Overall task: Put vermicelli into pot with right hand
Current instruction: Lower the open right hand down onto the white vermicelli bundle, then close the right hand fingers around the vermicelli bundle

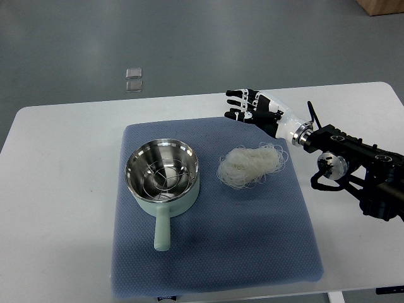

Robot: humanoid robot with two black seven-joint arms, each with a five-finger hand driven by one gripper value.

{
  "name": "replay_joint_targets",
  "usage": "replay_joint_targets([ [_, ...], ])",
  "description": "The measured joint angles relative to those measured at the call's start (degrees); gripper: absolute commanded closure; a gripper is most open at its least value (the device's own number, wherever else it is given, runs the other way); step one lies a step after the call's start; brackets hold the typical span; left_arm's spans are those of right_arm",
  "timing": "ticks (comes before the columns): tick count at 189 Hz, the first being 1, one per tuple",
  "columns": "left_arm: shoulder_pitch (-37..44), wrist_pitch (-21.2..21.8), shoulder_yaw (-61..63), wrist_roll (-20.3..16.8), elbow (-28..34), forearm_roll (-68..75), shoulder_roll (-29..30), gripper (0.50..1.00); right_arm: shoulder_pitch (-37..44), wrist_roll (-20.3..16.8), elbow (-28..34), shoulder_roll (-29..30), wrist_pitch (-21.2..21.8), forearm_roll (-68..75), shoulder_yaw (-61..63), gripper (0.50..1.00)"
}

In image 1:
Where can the upper metal floor plate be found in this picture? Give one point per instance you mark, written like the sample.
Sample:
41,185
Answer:
133,73

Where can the white vermicelli bundle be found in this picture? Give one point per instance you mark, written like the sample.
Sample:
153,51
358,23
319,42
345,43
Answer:
244,167

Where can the mint green steel pot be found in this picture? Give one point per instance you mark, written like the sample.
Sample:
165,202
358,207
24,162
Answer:
163,177

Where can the blue textured mat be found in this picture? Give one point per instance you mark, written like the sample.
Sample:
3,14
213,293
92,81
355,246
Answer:
229,238

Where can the black table control panel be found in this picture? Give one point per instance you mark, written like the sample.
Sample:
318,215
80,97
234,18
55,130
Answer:
390,290

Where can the white table leg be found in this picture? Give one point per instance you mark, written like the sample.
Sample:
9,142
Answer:
336,297

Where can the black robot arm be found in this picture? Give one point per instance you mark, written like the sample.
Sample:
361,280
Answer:
370,174

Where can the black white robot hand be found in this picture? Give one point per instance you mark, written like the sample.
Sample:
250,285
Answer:
269,114

